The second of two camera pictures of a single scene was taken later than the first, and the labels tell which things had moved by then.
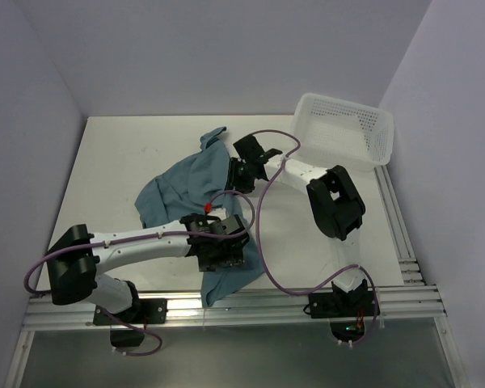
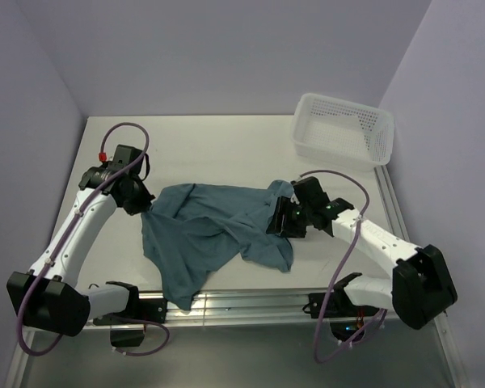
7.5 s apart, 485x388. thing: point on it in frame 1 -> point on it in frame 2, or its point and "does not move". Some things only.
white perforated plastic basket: [343, 134] does not move
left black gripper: [232, 257] -> [143, 204]
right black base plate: [342, 305] does not move
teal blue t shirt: [194, 181] -> [189, 229]
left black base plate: [142, 312] does not move
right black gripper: [233, 179] -> [284, 206]
